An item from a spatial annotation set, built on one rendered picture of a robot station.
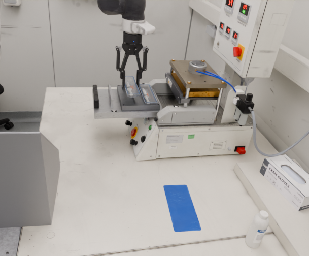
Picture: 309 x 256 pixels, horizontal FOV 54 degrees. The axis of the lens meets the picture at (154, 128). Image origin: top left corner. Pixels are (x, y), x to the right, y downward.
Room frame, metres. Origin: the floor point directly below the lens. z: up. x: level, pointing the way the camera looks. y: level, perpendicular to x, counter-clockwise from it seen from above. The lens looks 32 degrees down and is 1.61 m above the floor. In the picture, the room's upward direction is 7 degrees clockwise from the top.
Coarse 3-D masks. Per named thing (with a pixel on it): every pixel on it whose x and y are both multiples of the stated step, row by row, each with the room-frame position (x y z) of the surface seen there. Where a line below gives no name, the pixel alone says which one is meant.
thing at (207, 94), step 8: (176, 80) 1.28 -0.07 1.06; (184, 88) 1.20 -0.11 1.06; (192, 88) 1.21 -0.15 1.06; (200, 88) 1.22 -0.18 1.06; (208, 88) 1.23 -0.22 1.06; (216, 88) 1.24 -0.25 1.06; (184, 96) 1.17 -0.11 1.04; (192, 96) 1.18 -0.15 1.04; (200, 96) 1.19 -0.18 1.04; (208, 96) 1.20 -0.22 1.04; (216, 96) 1.21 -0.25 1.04
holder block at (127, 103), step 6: (120, 90) 1.24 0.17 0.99; (120, 96) 1.19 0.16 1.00; (126, 96) 1.22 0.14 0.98; (138, 96) 1.21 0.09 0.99; (120, 102) 1.15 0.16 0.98; (126, 102) 1.17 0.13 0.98; (132, 102) 1.17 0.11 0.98; (138, 102) 1.15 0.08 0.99; (126, 108) 1.11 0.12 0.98; (132, 108) 1.12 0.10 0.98; (138, 108) 1.12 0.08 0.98; (144, 108) 1.13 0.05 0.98; (150, 108) 1.14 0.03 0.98; (156, 108) 1.14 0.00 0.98
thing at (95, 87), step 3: (93, 87) 1.21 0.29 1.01; (96, 87) 1.22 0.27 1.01; (93, 90) 1.18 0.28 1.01; (96, 90) 1.18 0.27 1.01; (93, 93) 1.16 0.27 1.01; (96, 93) 1.16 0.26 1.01; (93, 96) 1.14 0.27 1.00; (96, 96) 1.13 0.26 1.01; (96, 99) 1.11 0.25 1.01; (96, 102) 1.10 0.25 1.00; (96, 105) 1.10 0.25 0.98
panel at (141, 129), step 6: (132, 120) 1.31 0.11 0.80; (138, 120) 1.26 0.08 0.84; (150, 120) 1.16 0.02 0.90; (132, 126) 1.27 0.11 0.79; (138, 126) 1.22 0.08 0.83; (144, 126) 1.17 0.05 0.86; (138, 132) 1.19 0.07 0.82; (144, 132) 1.14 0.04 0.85; (150, 132) 1.10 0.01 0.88; (132, 138) 1.20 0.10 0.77; (138, 138) 1.16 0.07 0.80; (138, 144) 1.12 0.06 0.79; (144, 144) 1.08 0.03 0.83; (138, 150) 1.09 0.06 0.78
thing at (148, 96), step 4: (140, 84) 1.31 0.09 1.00; (144, 84) 1.32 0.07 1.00; (148, 84) 1.32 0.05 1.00; (140, 88) 1.27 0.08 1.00; (144, 88) 1.27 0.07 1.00; (148, 88) 1.28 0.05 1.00; (144, 92) 1.23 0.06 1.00; (148, 92) 1.24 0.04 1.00; (152, 92) 1.24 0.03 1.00; (144, 96) 1.20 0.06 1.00; (148, 96) 1.20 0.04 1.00; (152, 96) 1.21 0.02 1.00; (148, 100) 1.16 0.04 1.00; (152, 100) 1.17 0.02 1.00; (156, 100) 1.17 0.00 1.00
